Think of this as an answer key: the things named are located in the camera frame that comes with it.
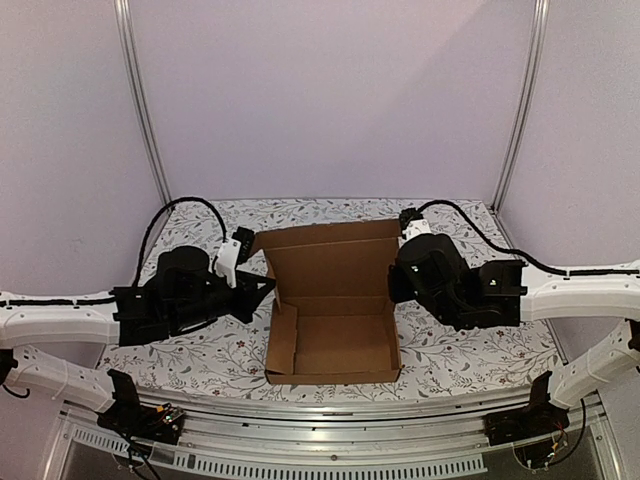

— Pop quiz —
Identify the floral patterned table mat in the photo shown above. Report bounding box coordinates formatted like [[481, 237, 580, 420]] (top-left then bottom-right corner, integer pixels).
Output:
[[100, 199, 565, 404]]

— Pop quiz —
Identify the aluminium front rail base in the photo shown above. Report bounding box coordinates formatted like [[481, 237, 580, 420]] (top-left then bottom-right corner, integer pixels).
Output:
[[41, 387, 625, 479]]

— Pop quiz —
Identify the brown cardboard box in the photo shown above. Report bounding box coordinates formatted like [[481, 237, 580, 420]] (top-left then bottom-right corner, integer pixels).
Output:
[[253, 220, 402, 385]]

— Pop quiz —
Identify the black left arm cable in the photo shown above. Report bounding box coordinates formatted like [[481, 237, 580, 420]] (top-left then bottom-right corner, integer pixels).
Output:
[[130, 195, 234, 289]]

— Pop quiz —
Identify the aluminium frame post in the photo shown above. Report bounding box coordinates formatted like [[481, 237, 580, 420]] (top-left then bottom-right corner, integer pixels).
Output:
[[490, 0, 550, 216], [113, 0, 172, 205]]

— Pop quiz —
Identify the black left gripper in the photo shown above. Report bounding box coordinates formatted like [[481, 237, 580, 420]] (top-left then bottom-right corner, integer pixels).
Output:
[[170, 272, 277, 332]]

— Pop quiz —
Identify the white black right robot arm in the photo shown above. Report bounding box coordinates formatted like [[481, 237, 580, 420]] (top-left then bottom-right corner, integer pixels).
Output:
[[388, 234, 639, 436]]

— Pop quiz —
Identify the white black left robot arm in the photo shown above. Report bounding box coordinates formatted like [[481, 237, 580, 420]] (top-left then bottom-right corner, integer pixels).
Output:
[[1, 244, 275, 434]]

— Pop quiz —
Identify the aluminium left frame post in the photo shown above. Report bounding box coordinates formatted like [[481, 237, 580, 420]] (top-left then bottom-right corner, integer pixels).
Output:
[[113, 0, 172, 205]]

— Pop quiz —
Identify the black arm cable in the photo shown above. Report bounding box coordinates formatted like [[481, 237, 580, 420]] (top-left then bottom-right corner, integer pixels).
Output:
[[130, 195, 234, 289], [417, 199, 640, 277]]

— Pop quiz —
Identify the aluminium right frame post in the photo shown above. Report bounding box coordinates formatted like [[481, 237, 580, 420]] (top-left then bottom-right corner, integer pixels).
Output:
[[490, 0, 550, 216]]

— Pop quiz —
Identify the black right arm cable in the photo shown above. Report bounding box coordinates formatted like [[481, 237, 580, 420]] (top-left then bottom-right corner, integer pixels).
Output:
[[417, 199, 640, 277]]

